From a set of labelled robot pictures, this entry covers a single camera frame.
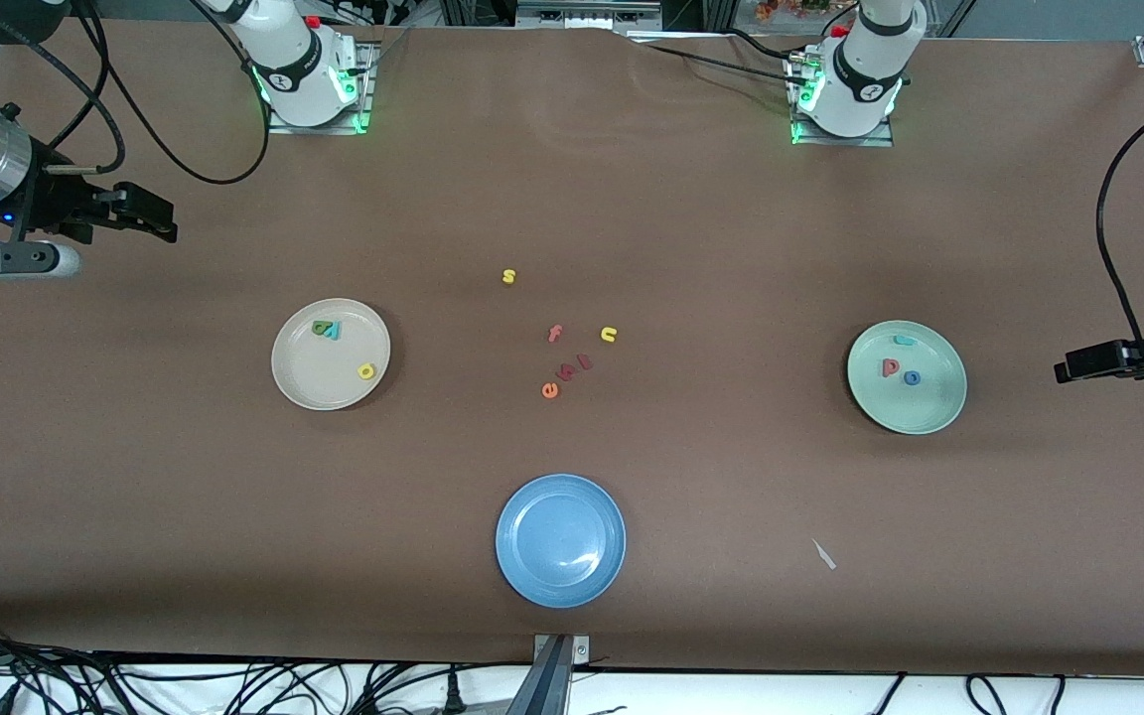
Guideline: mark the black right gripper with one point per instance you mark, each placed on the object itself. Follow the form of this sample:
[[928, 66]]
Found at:
[[48, 206]]

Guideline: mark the pink letter p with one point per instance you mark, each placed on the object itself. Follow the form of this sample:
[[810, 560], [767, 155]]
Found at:
[[889, 368]]

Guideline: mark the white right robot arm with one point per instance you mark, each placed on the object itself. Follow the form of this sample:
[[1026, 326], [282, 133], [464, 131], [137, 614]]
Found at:
[[289, 60]]

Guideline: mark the pale green round plate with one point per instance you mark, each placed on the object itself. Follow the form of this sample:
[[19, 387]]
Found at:
[[920, 407]]

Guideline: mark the beige round plate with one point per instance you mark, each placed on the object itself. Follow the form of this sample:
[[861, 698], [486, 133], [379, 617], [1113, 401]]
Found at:
[[319, 372]]

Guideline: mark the brown table cover sheet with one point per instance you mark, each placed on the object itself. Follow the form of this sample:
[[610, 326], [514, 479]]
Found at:
[[135, 497]]

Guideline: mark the white paper scrap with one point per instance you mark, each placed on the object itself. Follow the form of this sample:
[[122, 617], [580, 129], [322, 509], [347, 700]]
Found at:
[[823, 554]]

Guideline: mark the orange leafy object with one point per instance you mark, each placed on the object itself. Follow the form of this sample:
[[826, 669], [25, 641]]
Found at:
[[790, 8]]

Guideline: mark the blue round plate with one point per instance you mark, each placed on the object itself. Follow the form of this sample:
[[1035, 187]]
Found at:
[[560, 540]]

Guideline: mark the black power plug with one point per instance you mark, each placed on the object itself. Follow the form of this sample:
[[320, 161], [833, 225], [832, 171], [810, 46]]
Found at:
[[453, 695]]

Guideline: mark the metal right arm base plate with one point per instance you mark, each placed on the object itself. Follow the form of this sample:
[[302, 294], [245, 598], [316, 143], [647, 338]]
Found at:
[[367, 89]]

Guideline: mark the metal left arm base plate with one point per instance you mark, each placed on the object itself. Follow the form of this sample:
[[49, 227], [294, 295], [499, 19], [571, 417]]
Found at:
[[880, 141]]

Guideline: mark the aluminium frame bar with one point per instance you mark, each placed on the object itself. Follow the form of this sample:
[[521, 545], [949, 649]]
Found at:
[[587, 12]]

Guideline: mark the metal table edge bracket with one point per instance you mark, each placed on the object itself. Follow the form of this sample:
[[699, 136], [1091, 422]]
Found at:
[[557, 660]]

